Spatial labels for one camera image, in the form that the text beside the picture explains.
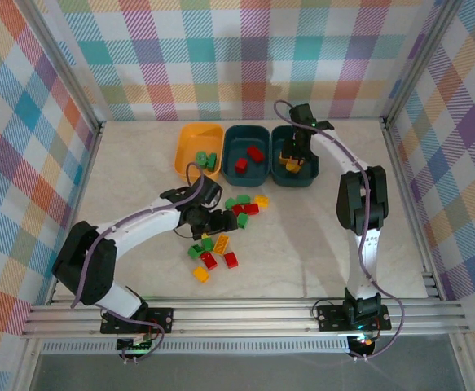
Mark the teal plastic bin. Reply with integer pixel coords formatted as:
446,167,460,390
222,124,273,188
270,125,320,189

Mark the orange plastic bin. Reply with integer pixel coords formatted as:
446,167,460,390
173,122,226,185

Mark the plaid backdrop panel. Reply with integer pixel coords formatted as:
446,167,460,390
0,0,99,339
29,0,454,122
387,0,475,347

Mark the small electronics board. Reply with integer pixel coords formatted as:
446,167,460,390
348,332,380,352
116,335,157,354

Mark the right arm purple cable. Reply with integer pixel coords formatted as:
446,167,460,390
273,99,407,362

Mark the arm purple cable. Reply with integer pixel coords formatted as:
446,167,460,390
70,161,206,362
273,99,407,362

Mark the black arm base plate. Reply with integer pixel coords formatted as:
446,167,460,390
99,306,175,336
315,302,393,332

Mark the long aluminium base rail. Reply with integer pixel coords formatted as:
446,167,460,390
20,296,471,340

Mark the grey slotted cable duct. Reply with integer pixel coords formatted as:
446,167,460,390
41,340,352,355

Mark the aluminium side rail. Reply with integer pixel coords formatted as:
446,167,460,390
45,120,106,306
381,117,442,302

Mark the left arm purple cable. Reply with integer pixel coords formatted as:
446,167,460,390
70,161,206,362

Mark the aluminium frame post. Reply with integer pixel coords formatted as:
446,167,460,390
15,0,106,131
381,0,464,127

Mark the aluminium frame leg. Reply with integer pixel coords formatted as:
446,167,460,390
448,336,475,391
11,336,45,391

